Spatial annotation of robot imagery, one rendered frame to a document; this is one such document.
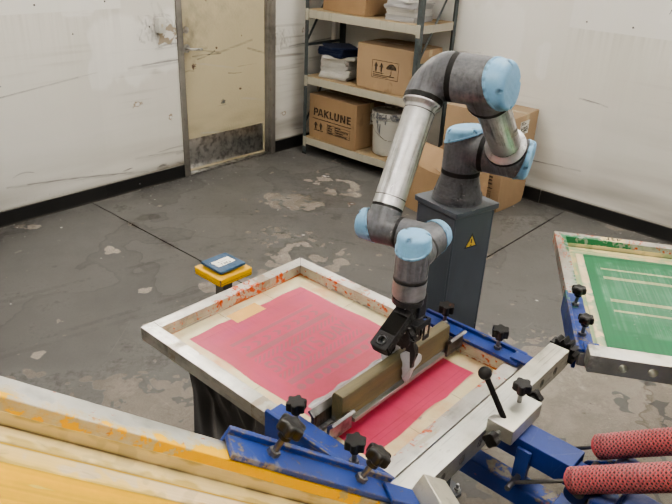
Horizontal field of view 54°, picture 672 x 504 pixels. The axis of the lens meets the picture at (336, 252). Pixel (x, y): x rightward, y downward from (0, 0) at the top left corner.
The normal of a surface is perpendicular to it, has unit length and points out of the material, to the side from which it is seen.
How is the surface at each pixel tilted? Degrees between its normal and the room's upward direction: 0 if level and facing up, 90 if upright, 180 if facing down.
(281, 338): 0
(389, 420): 0
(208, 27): 90
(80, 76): 90
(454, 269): 90
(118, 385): 0
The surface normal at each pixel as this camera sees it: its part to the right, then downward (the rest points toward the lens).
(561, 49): -0.67, 0.30
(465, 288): 0.58, 0.38
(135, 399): 0.04, -0.90
